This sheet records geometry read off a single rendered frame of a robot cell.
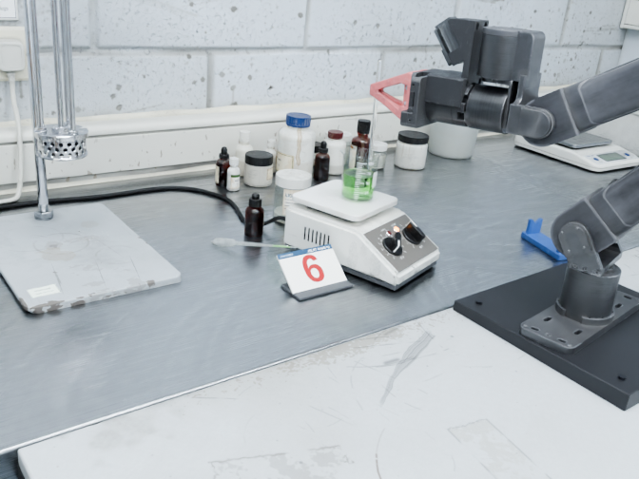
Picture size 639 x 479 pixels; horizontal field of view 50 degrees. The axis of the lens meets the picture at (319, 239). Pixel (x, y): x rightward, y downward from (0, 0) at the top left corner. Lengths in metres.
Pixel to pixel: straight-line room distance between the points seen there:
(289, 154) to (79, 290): 0.56
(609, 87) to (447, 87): 0.19
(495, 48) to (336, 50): 0.73
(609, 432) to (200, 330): 0.46
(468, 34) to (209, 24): 0.62
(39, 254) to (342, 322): 0.42
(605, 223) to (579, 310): 0.12
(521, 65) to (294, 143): 0.55
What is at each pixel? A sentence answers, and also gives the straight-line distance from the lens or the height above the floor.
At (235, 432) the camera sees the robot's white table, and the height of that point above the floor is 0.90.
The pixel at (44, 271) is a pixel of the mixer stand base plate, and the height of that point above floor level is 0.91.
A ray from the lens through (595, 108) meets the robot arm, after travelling 0.84.
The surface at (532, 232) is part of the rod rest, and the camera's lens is 1.22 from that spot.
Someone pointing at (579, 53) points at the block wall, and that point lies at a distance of 2.24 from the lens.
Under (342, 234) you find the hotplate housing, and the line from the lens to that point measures 0.96.
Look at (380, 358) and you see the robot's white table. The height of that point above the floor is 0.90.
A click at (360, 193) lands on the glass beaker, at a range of 0.99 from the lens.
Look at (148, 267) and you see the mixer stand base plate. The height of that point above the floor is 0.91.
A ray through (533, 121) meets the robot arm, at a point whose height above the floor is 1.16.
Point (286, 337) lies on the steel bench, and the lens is 0.81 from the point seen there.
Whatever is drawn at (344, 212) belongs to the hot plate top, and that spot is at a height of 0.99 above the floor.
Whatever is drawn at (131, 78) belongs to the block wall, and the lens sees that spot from 1.32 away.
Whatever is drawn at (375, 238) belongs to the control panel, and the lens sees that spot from 0.96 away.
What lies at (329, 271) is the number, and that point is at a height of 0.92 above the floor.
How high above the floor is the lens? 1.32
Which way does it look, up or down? 23 degrees down
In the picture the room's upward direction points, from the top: 6 degrees clockwise
